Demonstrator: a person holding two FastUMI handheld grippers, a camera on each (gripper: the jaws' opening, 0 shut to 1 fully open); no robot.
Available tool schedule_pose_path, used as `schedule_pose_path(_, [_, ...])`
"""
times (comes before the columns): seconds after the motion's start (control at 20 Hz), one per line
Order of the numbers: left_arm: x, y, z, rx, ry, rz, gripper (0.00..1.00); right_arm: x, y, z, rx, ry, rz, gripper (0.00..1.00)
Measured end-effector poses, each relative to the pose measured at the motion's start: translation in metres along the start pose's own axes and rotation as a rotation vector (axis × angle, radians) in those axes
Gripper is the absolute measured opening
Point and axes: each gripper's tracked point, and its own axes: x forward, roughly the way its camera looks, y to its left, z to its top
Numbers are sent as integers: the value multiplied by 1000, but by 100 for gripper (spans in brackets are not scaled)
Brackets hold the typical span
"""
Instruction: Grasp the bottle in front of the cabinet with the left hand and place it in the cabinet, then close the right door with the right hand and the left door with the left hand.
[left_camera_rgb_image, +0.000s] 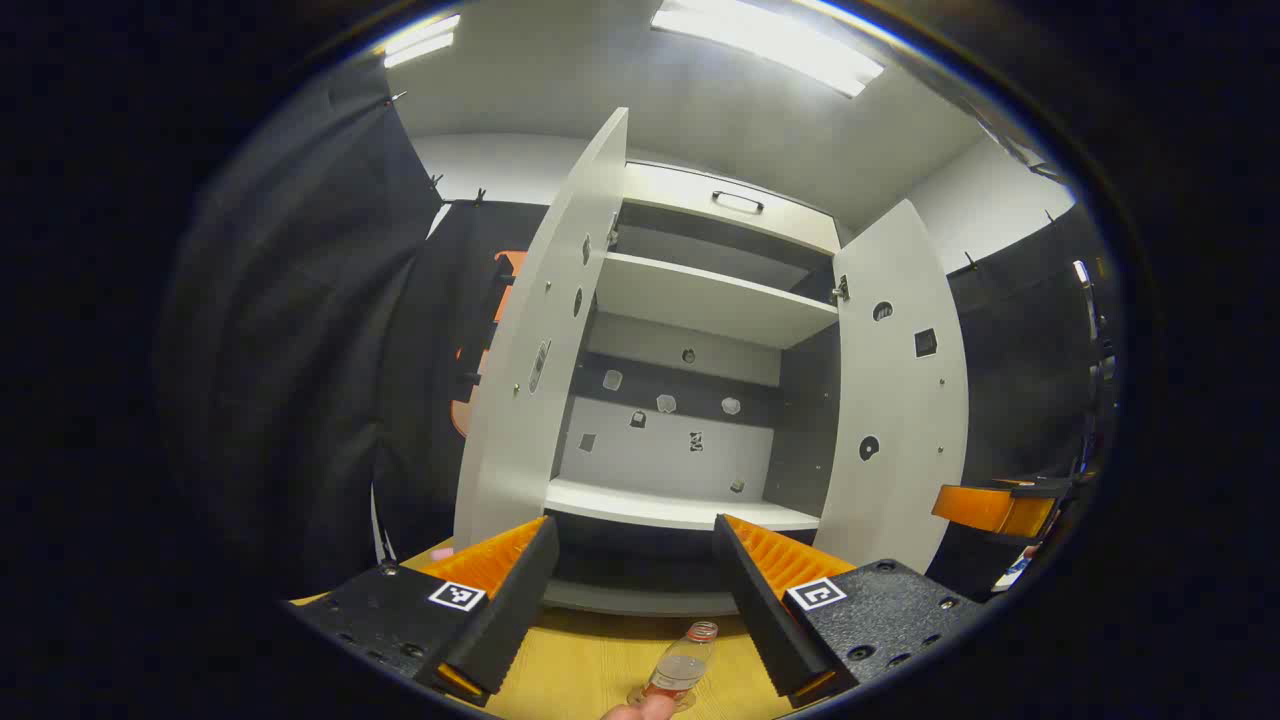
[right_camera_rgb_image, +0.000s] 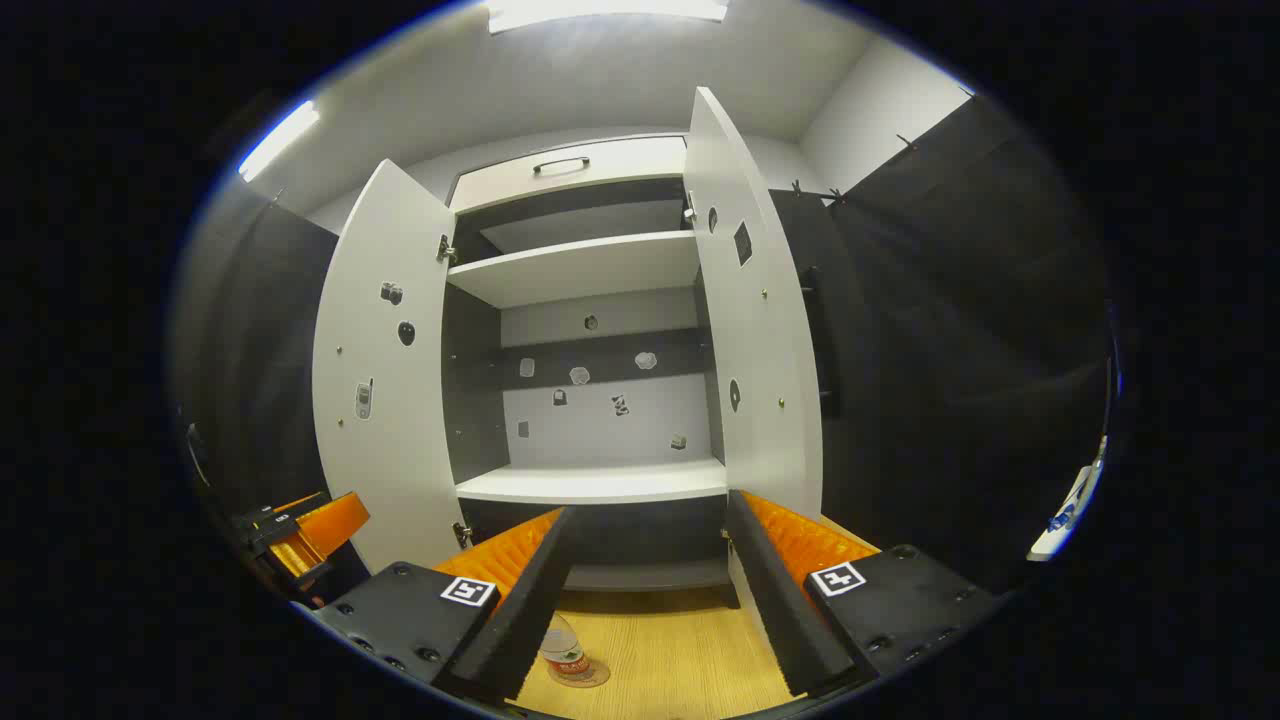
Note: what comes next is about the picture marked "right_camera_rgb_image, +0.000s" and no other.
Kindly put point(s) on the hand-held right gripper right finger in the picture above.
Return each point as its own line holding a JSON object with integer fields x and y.
{"x": 775, "y": 600}

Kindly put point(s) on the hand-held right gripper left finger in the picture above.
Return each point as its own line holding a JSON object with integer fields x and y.
{"x": 530, "y": 610}

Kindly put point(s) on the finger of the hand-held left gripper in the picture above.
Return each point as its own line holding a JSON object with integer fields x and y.
{"x": 335, "y": 520}

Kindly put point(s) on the clear plastic bottle red label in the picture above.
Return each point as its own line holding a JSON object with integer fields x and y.
{"x": 563, "y": 650}

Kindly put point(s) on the white cabinet door cat sticker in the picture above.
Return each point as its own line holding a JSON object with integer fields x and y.
{"x": 400, "y": 450}

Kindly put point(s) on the white cabinet door headphone sticker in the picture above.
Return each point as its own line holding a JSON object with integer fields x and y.
{"x": 760, "y": 350}

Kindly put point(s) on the metal door hinge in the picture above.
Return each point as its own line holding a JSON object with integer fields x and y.
{"x": 461, "y": 535}
{"x": 446, "y": 250}
{"x": 689, "y": 207}

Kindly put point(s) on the white cabinet shelf board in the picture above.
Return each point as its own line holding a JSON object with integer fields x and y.
{"x": 600, "y": 482}
{"x": 580, "y": 265}

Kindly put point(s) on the white and grey cabinet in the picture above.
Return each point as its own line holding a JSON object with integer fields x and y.
{"x": 600, "y": 440}

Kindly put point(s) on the narrow ceiling light strip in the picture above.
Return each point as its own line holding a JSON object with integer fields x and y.
{"x": 278, "y": 140}

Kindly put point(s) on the white cabinet flap door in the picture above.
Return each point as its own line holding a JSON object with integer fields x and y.
{"x": 620, "y": 178}

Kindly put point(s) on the wide ceiling light panel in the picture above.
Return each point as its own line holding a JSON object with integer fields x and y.
{"x": 600, "y": 12}

